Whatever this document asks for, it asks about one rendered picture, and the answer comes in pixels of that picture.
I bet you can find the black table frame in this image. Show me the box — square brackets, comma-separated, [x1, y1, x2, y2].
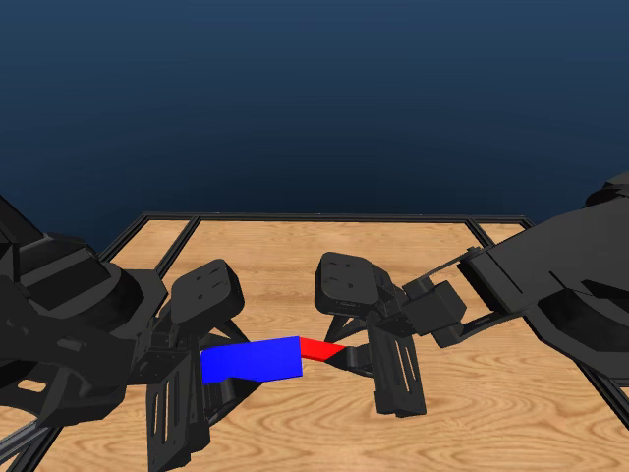
[0, 210, 629, 472]

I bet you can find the blue hollow socket block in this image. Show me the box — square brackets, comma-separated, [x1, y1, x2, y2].
[200, 335, 304, 385]

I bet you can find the thin red peg bar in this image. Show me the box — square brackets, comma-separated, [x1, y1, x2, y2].
[299, 336, 347, 363]

